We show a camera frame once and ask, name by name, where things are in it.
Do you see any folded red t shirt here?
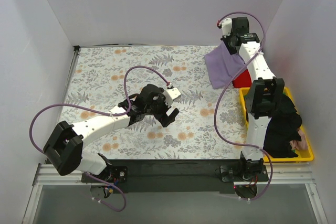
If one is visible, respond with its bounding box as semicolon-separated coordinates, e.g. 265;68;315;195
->
232;69;251;88

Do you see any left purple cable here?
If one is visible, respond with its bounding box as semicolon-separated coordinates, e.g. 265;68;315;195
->
29;66;173;212

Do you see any lavender t shirt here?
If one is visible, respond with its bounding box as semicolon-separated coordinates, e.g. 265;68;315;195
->
204;42;245;89

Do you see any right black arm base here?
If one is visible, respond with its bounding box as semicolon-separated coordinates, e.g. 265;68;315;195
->
219;162;269;182

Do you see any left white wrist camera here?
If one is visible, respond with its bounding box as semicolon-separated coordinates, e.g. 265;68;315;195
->
163;88;181;106

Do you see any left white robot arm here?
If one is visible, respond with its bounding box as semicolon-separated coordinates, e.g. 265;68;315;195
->
43;84;181;182

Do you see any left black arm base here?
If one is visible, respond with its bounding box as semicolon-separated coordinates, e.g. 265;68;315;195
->
92;166;128;183

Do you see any floral patterned table mat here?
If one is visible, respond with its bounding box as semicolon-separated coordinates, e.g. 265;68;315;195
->
60;46;246;159

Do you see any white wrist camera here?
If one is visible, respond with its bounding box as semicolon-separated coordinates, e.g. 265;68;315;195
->
163;88;181;106
217;18;232;38

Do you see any pink garment in tray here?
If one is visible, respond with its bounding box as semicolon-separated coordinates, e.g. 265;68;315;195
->
289;129;308;151

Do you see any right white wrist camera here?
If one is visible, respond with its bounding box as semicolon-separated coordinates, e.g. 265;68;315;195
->
217;18;232;38

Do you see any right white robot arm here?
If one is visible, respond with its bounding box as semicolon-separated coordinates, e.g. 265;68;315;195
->
217;17;285;181

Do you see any black clothes pile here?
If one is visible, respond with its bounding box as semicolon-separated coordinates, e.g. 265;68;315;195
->
243;92;303;158

